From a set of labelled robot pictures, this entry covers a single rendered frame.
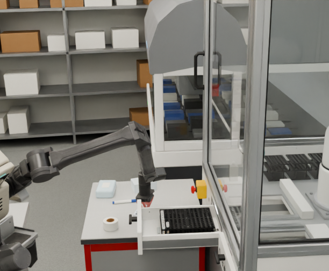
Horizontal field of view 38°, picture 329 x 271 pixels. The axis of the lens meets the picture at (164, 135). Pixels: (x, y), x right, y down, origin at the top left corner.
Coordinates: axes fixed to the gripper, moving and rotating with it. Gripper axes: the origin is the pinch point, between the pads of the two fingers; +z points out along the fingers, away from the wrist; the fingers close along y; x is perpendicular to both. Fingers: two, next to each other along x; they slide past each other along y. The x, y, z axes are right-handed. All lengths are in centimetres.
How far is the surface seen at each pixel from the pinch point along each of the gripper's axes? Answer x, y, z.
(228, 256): -45, -47, -11
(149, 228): -7.4, -18.7, -1.8
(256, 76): -54, -65, -81
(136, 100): 123, 368, 50
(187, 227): -25.9, -25.0, -8.1
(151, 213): -6.0, -10.7, -4.7
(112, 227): 12.8, -12.2, 3.9
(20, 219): 61, -12, 6
